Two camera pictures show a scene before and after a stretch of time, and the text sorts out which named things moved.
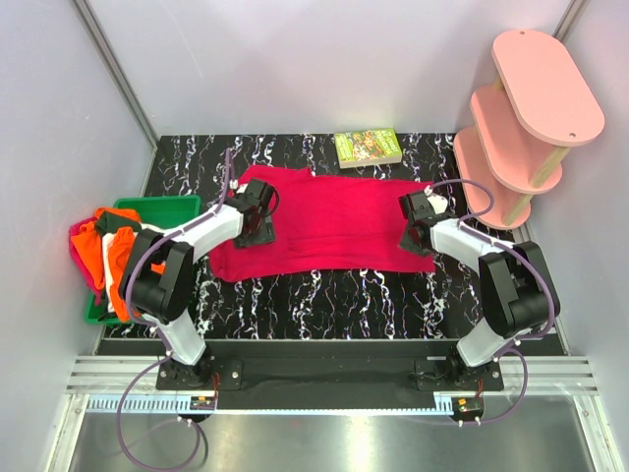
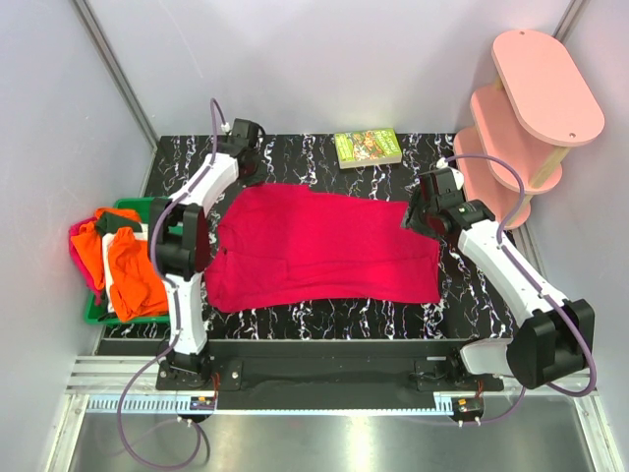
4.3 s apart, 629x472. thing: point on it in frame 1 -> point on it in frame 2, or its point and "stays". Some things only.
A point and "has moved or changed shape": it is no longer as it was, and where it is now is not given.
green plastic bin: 154,212 stays
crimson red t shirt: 324,225 has moved or changed shape
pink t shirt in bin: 81,262 stays
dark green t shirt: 107,223 stays
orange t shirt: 121,243 stays
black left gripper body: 263,234 -> 256,163
